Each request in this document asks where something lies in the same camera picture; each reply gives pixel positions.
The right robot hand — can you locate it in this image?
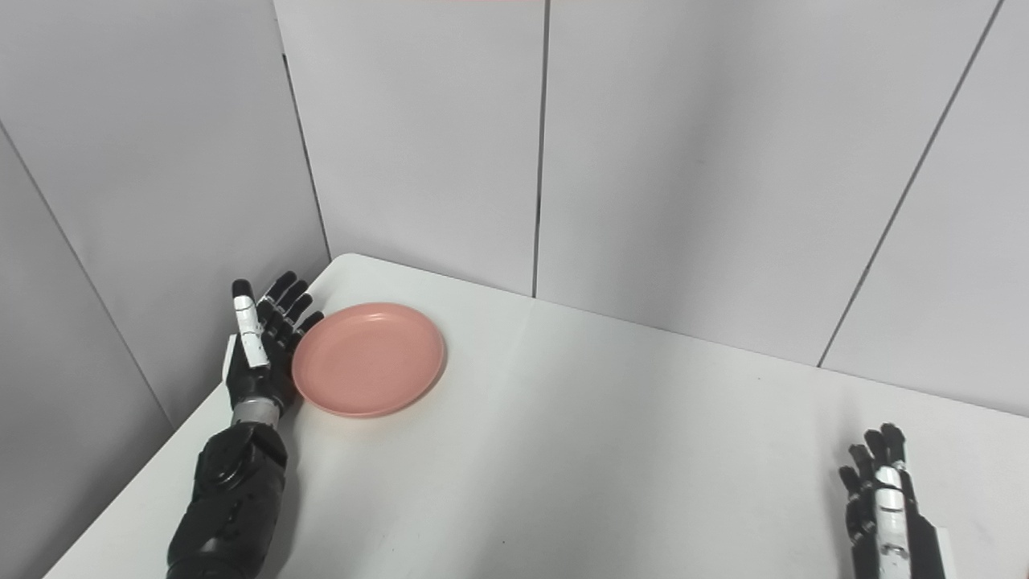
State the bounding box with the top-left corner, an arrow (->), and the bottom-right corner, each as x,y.
838,423 -> 957,579

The pink plate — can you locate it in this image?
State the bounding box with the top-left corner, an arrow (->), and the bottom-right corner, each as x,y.
291,302 -> 447,419

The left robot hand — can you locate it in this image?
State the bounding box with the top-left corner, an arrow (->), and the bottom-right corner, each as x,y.
222,271 -> 326,416

